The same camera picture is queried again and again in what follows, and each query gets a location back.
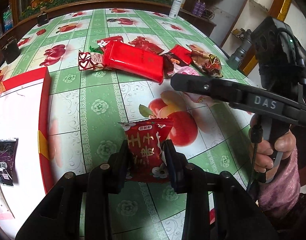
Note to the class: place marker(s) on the brown gold snack bag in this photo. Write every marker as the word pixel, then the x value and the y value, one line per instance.
pixel 205 61

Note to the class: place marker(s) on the dark red snack packet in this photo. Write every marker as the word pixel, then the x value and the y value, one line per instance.
pixel 169 59

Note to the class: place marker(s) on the right hand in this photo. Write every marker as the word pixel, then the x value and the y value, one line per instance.
pixel 285 144

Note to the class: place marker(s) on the red square snack packet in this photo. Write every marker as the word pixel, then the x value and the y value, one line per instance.
pixel 182 53

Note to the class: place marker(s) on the black table clamp far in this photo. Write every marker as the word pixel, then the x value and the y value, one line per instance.
pixel 42 19

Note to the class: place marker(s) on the red white gift box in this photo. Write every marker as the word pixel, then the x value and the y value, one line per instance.
pixel 24 116

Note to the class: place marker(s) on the red white heart packet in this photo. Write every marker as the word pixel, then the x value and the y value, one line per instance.
pixel 90 60

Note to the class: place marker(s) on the red flower candy packet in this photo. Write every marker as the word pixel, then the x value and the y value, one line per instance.
pixel 145 140

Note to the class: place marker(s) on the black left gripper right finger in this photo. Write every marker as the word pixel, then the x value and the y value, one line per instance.
pixel 176 166

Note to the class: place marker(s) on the white spray bottle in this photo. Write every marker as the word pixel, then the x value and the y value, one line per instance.
pixel 175 8

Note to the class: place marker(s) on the dark purple snack packet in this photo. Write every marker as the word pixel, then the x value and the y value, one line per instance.
pixel 7 159

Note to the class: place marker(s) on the pink sleeve forearm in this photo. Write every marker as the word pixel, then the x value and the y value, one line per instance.
pixel 278 197

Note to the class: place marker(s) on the black table clamp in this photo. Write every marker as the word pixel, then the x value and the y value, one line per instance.
pixel 11 50
pixel 42 19

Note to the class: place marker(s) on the purple bottles on shelf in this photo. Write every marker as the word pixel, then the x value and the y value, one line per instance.
pixel 199 8

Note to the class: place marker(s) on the large red snack pack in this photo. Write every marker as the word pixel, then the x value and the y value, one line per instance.
pixel 127 58

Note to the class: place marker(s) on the black table clamp near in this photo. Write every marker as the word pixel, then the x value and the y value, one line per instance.
pixel 11 50

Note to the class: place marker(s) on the pink white snack packet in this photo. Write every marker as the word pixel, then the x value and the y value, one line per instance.
pixel 186 70

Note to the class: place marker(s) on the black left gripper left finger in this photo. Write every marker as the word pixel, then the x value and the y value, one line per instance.
pixel 119 163

